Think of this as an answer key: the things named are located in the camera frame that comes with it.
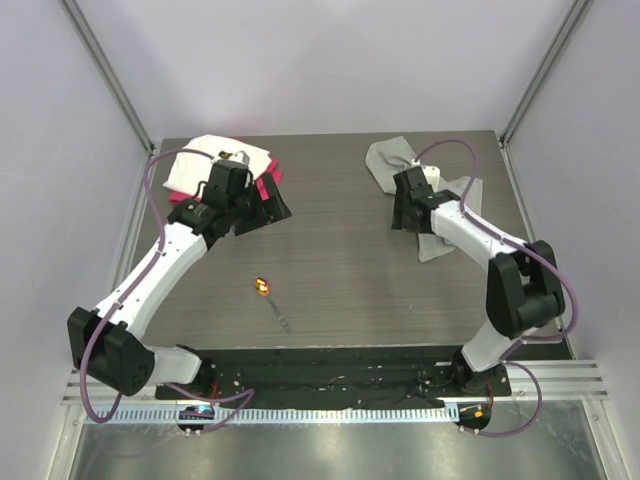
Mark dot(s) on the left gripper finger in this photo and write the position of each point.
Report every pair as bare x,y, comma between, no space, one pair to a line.
257,204
274,205

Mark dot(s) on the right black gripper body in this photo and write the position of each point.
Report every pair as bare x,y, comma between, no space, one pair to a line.
401,219

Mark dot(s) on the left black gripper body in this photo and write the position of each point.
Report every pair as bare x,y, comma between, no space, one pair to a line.
242,209

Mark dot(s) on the grey cloth napkin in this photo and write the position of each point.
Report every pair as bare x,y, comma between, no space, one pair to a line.
386,158

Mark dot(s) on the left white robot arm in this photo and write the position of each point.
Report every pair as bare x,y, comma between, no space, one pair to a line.
106,341

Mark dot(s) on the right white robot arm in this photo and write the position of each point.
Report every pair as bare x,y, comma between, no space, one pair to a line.
523,292

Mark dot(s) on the white folded cloth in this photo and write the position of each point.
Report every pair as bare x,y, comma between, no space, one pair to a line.
210,167

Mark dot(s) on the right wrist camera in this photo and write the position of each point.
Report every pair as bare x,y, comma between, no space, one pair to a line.
432,173

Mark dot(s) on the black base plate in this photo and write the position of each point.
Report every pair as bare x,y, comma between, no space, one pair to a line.
339,378

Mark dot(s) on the aluminium frame rail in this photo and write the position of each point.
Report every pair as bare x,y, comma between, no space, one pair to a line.
533,381

